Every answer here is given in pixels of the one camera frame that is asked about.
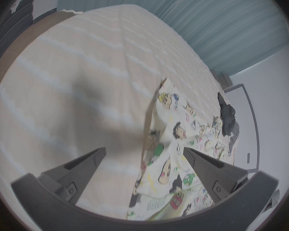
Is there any bed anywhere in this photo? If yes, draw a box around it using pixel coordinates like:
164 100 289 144
0 4 259 219

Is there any black garment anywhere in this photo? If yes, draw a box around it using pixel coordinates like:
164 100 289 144
217 92 236 137

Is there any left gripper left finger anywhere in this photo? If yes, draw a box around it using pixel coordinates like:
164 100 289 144
39 147 107 204

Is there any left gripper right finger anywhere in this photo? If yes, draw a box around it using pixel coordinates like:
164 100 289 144
183 146 249 205

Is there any white printed pyjama top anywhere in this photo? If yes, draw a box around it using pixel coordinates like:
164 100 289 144
126 77 234 221

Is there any grey bedside table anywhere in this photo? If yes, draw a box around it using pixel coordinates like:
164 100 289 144
211 69 232 88

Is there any grey garment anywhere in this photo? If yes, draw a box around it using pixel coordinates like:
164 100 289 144
228 122 240 156

